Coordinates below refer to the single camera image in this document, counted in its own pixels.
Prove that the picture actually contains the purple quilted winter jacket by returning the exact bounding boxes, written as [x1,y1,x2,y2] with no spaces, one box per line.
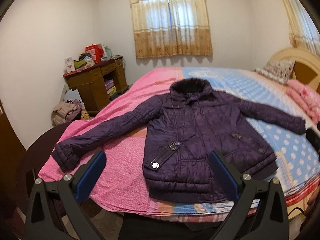
[52,78,305,203]

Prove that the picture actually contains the pile of clothes on floor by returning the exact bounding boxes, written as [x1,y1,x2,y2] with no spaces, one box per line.
[51,99,82,127]

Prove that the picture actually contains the pink folded quilt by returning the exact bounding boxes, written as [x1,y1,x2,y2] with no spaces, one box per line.
[286,80,319,124]

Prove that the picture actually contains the cream wooden headboard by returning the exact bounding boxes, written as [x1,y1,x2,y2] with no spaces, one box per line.
[271,48,320,93]

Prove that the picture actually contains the pink and blue bedspread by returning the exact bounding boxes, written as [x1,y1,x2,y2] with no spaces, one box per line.
[58,67,319,223]

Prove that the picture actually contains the patterned grey pillow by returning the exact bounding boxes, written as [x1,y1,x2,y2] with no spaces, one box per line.
[255,60,295,85]

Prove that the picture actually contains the beige side window curtain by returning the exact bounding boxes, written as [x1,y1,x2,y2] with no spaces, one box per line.
[282,0,319,56]

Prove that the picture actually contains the brown wooden desk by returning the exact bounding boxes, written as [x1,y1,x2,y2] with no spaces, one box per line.
[63,55,129,116]

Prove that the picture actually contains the stacked boxes under desk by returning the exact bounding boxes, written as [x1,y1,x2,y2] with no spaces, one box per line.
[104,79,117,96]

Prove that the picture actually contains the white printed box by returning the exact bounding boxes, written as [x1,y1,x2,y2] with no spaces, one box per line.
[65,57,75,73]

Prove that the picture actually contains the green cloth on desk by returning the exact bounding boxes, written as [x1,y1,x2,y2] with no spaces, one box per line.
[73,60,87,70]

